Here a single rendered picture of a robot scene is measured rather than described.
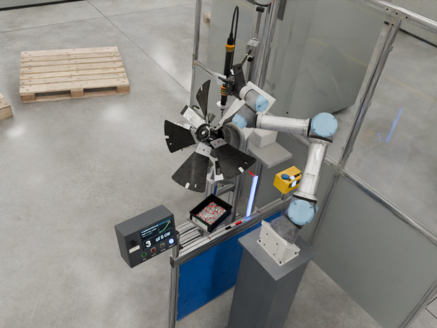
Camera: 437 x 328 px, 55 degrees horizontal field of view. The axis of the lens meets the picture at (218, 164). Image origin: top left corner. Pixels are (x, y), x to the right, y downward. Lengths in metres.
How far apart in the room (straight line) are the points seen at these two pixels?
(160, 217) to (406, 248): 1.56
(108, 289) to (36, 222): 0.92
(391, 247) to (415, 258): 0.16
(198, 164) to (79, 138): 2.19
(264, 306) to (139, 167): 2.19
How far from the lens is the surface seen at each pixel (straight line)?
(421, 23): 2.35
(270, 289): 2.28
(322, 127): 1.99
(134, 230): 1.94
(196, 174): 2.57
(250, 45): 2.81
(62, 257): 3.49
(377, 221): 2.86
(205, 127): 2.54
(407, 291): 3.02
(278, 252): 2.15
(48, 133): 4.68
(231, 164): 2.42
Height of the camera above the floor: 2.73
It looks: 40 degrees down
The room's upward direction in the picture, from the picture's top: 7 degrees clockwise
